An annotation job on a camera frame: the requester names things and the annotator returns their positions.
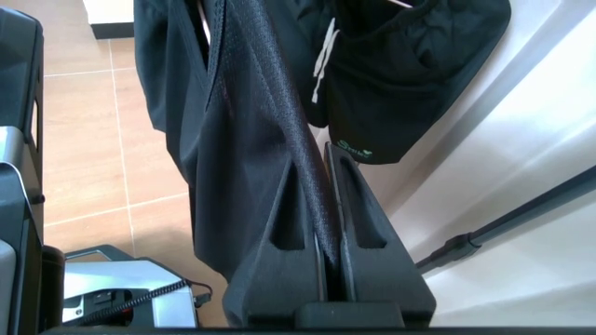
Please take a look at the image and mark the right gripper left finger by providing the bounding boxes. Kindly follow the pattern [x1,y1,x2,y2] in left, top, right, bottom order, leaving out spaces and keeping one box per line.
[222,160,326,327]

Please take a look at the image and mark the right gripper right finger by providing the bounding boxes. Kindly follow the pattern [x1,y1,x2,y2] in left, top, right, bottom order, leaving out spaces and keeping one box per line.
[324,141,438,327]

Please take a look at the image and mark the black shorts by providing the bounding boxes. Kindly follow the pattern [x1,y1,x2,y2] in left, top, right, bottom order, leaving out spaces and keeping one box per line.
[267,0,512,166]

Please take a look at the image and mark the black garment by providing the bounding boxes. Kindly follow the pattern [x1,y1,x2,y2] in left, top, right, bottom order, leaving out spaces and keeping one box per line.
[133,0,342,281]

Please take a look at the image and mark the black clothes rack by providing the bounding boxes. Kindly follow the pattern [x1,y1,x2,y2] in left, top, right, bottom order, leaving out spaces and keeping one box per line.
[415,165,596,275]

